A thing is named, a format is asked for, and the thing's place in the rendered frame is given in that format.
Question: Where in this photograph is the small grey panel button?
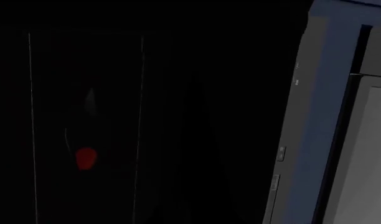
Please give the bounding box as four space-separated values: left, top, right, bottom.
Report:
276 146 288 162

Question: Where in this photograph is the red round object behind glass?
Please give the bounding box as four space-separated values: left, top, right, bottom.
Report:
75 146 99 172

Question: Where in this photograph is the grey oven door panel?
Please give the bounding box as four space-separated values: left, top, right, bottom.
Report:
352 23 381 78

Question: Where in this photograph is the small grey panel label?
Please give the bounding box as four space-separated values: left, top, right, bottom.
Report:
270 174 281 192

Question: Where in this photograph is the grey oven door with window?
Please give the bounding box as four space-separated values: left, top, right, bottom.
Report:
312 73 381 224

